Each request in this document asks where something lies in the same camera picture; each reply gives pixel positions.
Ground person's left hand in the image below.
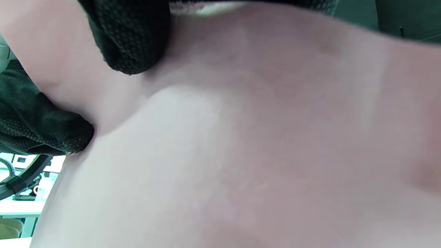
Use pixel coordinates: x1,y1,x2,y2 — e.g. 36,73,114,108
0,60,95,155

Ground person's right hand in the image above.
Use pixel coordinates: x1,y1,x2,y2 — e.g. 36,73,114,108
78,0,340,75

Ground pink paper stack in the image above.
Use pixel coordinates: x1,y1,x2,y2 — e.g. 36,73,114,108
0,0,441,248

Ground grey braided cable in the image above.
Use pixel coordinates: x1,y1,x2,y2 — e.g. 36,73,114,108
0,157,17,179

